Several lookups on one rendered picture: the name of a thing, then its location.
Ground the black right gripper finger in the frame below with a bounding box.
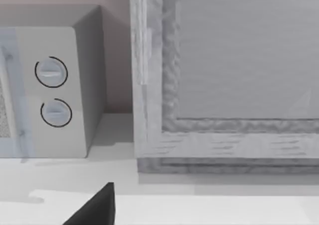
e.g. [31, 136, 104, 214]
[62, 182, 117, 225]

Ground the pale microwave knob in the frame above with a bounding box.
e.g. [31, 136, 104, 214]
[40, 98, 73, 128]
[34, 56, 69, 88]

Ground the pale microwave oven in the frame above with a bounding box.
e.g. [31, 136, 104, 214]
[0, 4, 108, 159]

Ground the grey cabinet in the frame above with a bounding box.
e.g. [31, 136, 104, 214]
[129, 0, 319, 175]

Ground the pale microwave door handle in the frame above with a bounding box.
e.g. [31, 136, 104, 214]
[0, 45, 18, 139]

